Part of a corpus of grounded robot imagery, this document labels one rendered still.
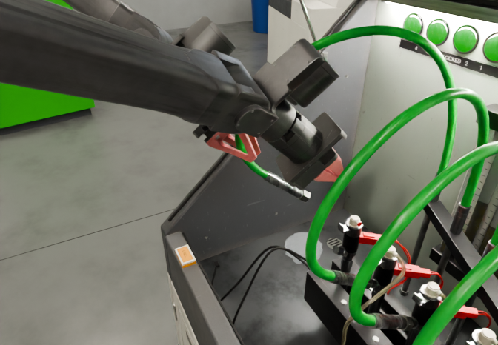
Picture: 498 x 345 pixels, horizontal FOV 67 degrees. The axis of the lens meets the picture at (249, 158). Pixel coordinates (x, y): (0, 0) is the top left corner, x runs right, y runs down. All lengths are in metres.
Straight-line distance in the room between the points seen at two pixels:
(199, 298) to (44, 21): 0.59
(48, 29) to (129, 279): 1.91
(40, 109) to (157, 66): 3.54
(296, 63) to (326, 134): 0.12
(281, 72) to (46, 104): 3.47
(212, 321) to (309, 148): 0.38
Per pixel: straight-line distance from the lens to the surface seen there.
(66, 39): 0.29
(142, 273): 2.15
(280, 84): 0.45
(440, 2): 0.81
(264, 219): 1.02
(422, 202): 0.43
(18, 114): 3.85
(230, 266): 0.98
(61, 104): 3.87
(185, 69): 0.35
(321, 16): 3.42
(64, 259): 2.37
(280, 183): 0.68
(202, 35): 0.62
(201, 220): 0.92
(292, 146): 0.50
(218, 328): 0.73
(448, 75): 0.68
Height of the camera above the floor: 1.55
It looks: 31 degrees down
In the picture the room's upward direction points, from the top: straight up
